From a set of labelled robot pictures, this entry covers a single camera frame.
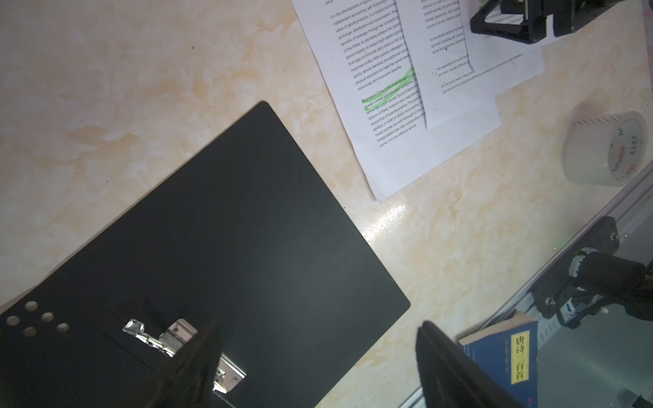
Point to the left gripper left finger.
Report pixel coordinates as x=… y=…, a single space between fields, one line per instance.
x=187 y=379

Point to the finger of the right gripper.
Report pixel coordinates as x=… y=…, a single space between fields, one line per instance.
x=530 y=30

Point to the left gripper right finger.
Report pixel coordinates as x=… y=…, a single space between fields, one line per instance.
x=449 y=378

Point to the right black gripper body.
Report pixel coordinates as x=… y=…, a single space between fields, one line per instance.
x=562 y=18

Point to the white black file folder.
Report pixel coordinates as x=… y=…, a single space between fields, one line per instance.
x=245 y=235

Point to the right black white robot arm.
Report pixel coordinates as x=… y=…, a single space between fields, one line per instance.
x=635 y=197

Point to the metal folder clip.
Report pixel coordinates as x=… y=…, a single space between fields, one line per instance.
x=228 y=374

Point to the blue book yellow label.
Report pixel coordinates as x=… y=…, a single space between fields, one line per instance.
x=507 y=353

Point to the clear tape roll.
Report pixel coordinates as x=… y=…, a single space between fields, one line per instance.
x=605 y=151

